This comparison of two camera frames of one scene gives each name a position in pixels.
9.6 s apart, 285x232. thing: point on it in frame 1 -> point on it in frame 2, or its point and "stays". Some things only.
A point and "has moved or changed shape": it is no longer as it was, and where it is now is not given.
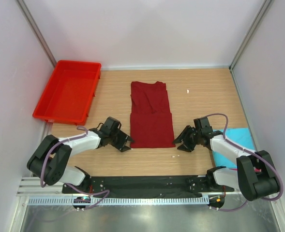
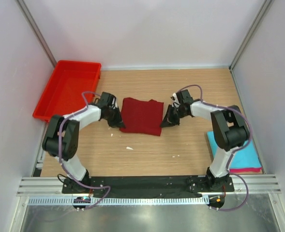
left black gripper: x=124 y=148 -> x=118 y=123
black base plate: x=148 y=186 stays
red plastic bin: x=68 y=94 stays
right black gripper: x=184 y=134 -> x=169 y=120
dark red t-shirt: x=151 y=121 has moved or changed shape
